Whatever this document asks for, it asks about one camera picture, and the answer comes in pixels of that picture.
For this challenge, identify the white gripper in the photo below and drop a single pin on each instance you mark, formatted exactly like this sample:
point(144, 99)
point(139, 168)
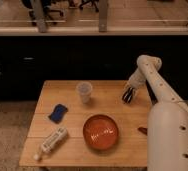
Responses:
point(135, 81)

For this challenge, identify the black eraser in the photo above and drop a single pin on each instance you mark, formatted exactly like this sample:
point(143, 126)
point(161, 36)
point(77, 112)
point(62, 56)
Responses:
point(128, 95)

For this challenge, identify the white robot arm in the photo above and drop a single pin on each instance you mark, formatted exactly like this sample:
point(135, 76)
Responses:
point(167, 131)

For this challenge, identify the translucent ceramic cup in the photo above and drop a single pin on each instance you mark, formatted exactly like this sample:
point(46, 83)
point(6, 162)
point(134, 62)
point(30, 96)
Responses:
point(84, 90)

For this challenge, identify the red bowl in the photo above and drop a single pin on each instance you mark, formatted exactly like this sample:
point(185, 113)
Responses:
point(100, 132)

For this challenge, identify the wooden table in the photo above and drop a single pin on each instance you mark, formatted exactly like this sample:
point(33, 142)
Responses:
point(131, 147)

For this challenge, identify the blue sponge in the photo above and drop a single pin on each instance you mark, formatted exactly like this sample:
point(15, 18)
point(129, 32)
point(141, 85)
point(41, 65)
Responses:
point(58, 113)

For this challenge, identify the white tube bottle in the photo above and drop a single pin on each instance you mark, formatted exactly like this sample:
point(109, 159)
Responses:
point(50, 142)

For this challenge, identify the black office chair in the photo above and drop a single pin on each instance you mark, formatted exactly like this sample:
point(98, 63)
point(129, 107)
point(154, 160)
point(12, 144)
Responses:
point(46, 10)

